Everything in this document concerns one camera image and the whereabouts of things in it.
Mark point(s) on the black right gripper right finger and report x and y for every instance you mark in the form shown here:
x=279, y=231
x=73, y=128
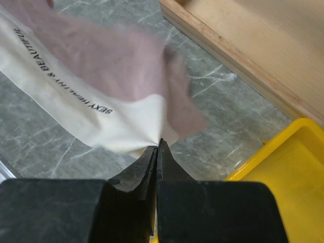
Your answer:
x=168, y=169

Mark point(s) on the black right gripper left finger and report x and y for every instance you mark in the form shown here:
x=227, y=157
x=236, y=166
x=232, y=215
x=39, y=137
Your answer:
x=132, y=200

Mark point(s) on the pink and cream underwear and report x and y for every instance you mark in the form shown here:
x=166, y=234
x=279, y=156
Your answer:
x=121, y=88

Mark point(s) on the yellow plastic tray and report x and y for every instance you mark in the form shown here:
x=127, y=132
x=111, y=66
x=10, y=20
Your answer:
x=275, y=196

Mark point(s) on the aluminium rail frame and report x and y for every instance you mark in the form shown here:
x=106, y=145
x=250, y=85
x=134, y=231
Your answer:
x=7, y=171

